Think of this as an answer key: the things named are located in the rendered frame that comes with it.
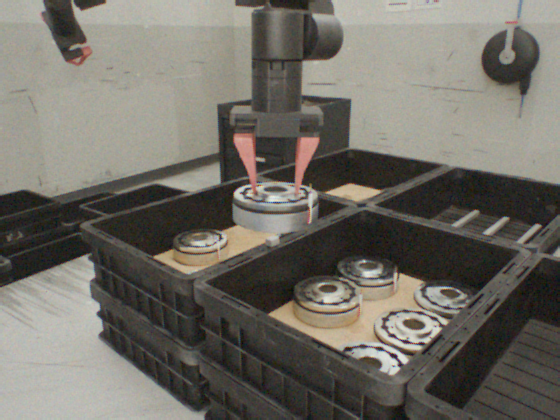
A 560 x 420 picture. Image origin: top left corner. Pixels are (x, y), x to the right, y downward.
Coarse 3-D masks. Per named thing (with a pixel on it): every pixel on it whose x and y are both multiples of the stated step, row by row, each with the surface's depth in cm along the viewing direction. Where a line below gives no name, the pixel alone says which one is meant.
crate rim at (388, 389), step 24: (384, 216) 85; (288, 240) 74; (480, 240) 74; (240, 264) 66; (216, 312) 59; (240, 312) 55; (264, 336) 53; (288, 336) 51; (312, 336) 50; (312, 360) 49; (336, 360) 47; (360, 360) 47; (408, 360) 47; (360, 384) 45; (384, 384) 44
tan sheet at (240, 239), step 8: (224, 232) 103; (232, 232) 103; (240, 232) 103; (248, 232) 103; (256, 232) 103; (264, 232) 103; (232, 240) 99; (240, 240) 99; (248, 240) 99; (256, 240) 99; (264, 240) 99; (232, 248) 95; (240, 248) 95; (248, 248) 95; (160, 256) 92; (168, 256) 92; (168, 264) 89; (176, 264) 89; (184, 264) 89; (184, 272) 86
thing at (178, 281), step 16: (192, 192) 97; (144, 208) 88; (352, 208) 88; (96, 224) 82; (96, 240) 76; (112, 240) 74; (112, 256) 74; (128, 256) 70; (144, 256) 69; (240, 256) 69; (144, 272) 68; (160, 272) 65; (176, 272) 64; (208, 272) 64; (176, 288) 64; (192, 288) 63
